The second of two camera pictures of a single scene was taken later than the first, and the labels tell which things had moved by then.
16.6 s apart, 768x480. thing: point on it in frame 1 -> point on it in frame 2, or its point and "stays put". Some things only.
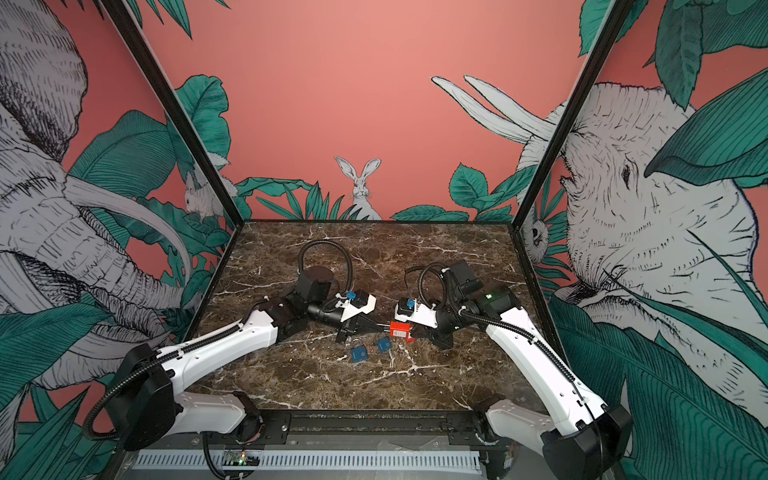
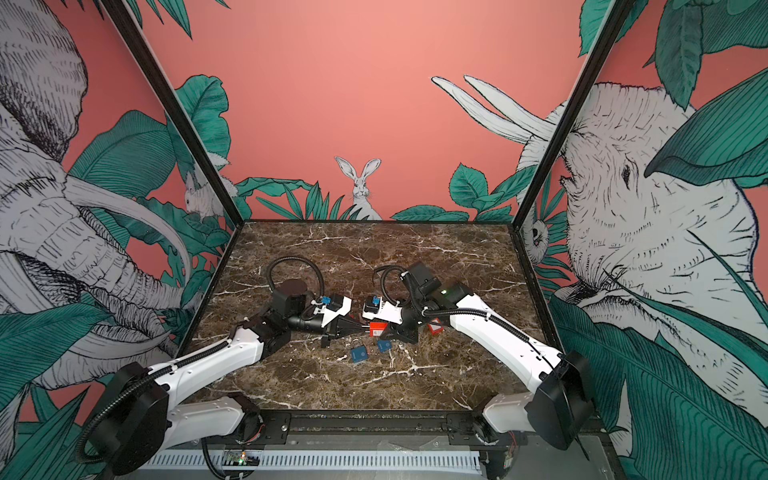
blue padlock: x=358 y=354 stays put
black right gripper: x=442 y=340 -> x=400 y=333
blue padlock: x=384 y=344 stays put
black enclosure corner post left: x=116 y=9 stays put
